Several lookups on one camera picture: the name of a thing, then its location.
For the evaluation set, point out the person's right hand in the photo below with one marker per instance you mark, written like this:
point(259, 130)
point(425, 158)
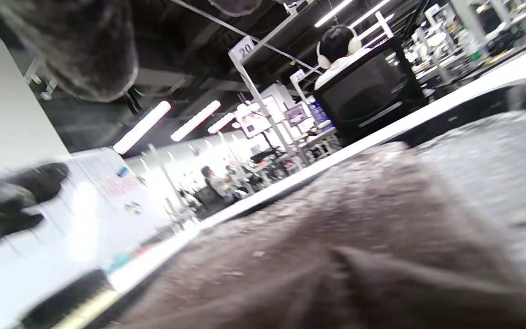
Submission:
point(89, 45)

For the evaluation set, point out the person's left hand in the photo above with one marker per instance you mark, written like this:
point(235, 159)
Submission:
point(12, 201)

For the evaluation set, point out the brown leather bag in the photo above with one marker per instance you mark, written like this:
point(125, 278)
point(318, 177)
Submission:
point(359, 256)

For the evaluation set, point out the white whiteboard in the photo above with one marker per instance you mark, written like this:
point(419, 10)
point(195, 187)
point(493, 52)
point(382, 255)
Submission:
point(85, 214)

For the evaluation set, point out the row of ceiling light strips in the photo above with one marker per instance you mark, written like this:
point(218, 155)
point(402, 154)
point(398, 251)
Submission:
point(142, 128)

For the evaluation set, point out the pink lit screen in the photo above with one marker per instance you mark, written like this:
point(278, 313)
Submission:
point(254, 121)

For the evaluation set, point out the white headphones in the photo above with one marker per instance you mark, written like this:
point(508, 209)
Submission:
point(354, 45)

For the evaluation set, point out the black plastic tray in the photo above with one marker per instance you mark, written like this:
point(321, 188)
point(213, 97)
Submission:
point(496, 160)

